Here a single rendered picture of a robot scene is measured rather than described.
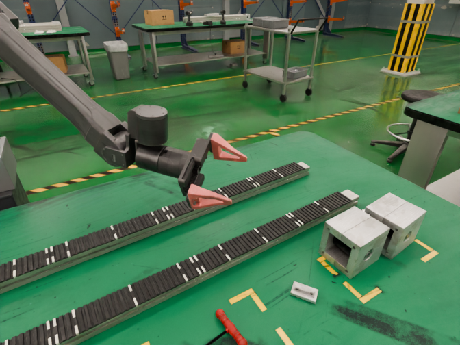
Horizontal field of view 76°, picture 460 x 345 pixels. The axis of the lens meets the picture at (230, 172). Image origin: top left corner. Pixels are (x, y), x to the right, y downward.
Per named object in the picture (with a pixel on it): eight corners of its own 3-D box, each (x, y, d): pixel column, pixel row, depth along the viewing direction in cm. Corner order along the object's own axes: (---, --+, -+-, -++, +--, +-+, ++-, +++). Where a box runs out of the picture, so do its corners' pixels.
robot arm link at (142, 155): (146, 158, 64) (131, 172, 59) (144, 129, 60) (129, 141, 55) (175, 166, 62) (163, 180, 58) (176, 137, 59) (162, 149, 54)
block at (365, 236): (338, 230, 75) (346, 200, 70) (378, 259, 67) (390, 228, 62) (310, 246, 71) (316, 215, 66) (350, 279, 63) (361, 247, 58)
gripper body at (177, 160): (207, 138, 57) (172, 130, 58) (187, 183, 52) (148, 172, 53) (209, 157, 63) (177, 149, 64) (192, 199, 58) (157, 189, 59)
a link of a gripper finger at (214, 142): (250, 139, 56) (204, 129, 58) (239, 170, 53) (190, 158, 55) (249, 159, 62) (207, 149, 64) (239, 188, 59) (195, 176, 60)
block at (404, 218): (370, 216, 80) (380, 187, 75) (413, 241, 72) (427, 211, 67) (348, 231, 75) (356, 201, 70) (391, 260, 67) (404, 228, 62)
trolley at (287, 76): (241, 87, 463) (243, 14, 410) (268, 81, 490) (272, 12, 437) (288, 105, 391) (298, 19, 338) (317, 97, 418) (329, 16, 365)
